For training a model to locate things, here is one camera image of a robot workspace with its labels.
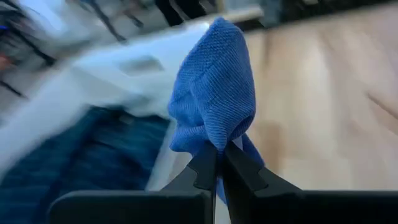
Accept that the blue knit sock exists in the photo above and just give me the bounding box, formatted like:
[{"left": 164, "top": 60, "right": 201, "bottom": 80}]
[{"left": 167, "top": 17, "right": 265, "bottom": 206}]

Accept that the white perforated plastic basket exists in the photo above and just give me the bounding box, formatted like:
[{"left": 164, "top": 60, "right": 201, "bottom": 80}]
[{"left": 0, "top": 21, "right": 212, "bottom": 175}]

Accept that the navy dotted garment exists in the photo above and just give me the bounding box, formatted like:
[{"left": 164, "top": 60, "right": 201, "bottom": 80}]
[{"left": 0, "top": 105, "right": 172, "bottom": 224}]

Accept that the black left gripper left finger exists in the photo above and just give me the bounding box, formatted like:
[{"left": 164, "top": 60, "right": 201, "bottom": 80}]
[{"left": 46, "top": 140, "right": 219, "bottom": 224}]

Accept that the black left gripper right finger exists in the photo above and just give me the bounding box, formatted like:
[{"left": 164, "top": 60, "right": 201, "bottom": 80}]
[{"left": 221, "top": 141, "right": 398, "bottom": 224}]

